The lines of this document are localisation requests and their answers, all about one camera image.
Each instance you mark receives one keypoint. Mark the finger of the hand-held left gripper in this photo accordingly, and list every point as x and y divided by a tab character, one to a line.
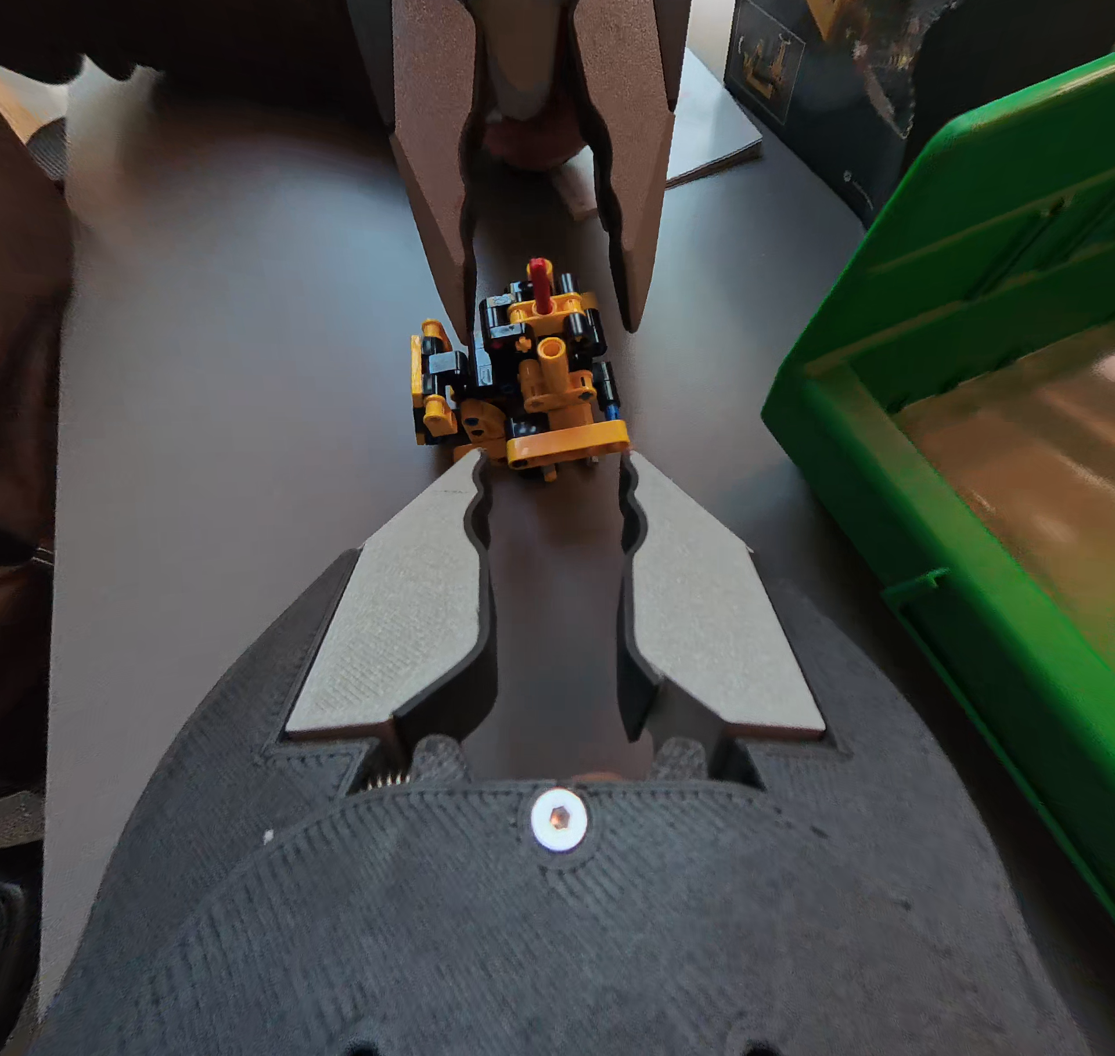
431	115
632	115

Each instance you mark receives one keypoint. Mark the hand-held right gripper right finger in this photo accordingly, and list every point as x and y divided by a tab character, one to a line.
723	629

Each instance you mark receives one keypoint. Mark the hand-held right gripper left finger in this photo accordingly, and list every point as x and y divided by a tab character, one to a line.
392	621

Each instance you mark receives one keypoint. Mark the yellow and black lego model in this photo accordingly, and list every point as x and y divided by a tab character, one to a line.
549	377

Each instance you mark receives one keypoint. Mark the lego instruction booklet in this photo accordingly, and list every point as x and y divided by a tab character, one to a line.
714	124

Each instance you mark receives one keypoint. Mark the dark lego set box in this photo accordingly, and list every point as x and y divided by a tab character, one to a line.
827	28

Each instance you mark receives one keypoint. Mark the person's left hand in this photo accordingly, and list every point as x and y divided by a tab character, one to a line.
531	146

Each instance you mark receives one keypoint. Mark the green plastic bin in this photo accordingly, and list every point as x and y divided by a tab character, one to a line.
915	229

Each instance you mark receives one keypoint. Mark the person's brown clothing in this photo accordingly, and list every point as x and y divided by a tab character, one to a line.
30	333

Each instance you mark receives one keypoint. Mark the black mesh chair seat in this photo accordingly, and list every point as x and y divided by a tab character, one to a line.
17	899

